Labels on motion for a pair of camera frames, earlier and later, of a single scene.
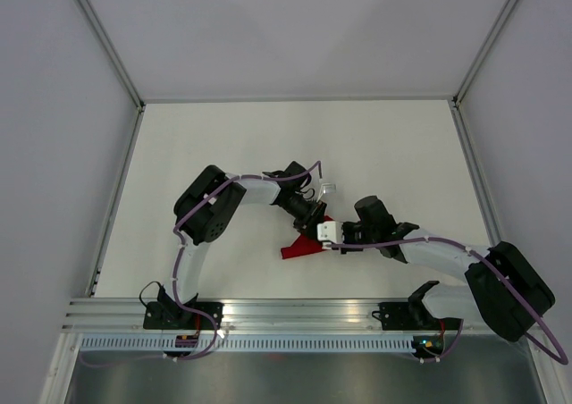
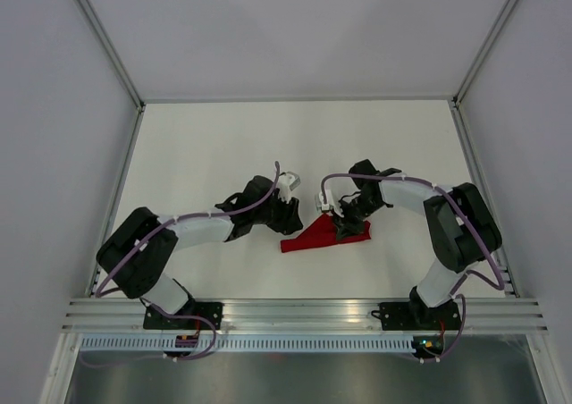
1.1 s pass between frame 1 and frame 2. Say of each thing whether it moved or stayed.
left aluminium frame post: stayed
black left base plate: stayed
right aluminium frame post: stayed
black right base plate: stayed
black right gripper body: moved
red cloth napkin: moved
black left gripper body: moved
